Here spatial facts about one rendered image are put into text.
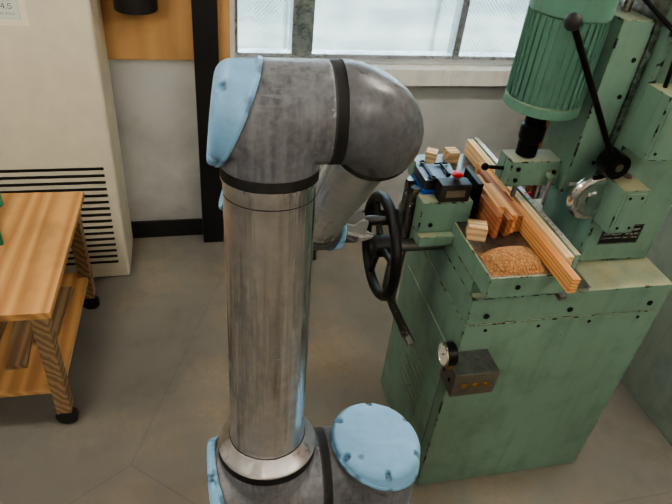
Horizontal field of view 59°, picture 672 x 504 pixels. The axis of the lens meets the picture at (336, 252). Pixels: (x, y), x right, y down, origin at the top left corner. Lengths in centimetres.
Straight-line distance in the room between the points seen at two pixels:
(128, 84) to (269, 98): 202
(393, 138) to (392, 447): 52
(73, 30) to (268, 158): 168
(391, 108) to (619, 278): 116
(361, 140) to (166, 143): 212
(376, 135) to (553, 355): 121
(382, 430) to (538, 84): 82
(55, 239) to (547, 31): 156
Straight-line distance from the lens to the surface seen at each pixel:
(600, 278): 169
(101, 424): 221
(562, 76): 141
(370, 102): 64
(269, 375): 80
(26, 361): 219
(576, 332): 173
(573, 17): 128
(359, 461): 96
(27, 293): 191
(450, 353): 148
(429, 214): 150
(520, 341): 165
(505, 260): 140
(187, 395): 223
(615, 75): 150
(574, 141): 155
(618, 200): 152
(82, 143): 242
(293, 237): 69
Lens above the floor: 171
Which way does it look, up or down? 36 degrees down
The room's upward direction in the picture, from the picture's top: 6 degrees clockwise
